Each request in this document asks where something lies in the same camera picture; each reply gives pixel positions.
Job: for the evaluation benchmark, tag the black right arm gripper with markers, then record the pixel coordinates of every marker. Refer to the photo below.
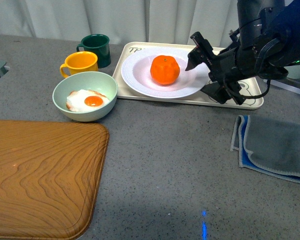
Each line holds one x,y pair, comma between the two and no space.
233,64

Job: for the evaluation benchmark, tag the orange mandarin fruit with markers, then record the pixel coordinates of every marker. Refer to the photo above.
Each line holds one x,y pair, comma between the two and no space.
164,70

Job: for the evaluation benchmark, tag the white round plate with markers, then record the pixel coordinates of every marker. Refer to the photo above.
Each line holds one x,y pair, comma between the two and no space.
135,72

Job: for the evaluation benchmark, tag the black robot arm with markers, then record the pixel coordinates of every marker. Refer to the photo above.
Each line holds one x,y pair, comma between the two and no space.
266,42

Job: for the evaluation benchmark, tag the cream bear tray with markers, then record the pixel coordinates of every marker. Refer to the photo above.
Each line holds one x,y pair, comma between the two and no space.
198,98

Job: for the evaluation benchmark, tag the white curtain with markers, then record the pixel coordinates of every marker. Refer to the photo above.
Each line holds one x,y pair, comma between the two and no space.
123,21

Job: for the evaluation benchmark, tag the grey blue folded cloth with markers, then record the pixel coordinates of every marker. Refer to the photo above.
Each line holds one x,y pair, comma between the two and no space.
268,146

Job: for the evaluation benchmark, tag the dark green mug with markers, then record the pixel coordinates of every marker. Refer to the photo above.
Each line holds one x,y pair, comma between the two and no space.
99,45

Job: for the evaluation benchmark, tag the light green bowl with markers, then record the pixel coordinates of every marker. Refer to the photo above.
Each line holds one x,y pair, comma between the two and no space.
91,81

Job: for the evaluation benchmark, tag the yellow mug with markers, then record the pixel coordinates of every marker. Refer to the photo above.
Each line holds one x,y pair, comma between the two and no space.
78,62

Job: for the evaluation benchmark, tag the toy fried egg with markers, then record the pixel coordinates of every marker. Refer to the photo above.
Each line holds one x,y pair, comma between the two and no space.
85,100

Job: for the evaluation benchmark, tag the wooden cutting board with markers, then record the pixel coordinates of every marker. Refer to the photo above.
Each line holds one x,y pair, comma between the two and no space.
50,174

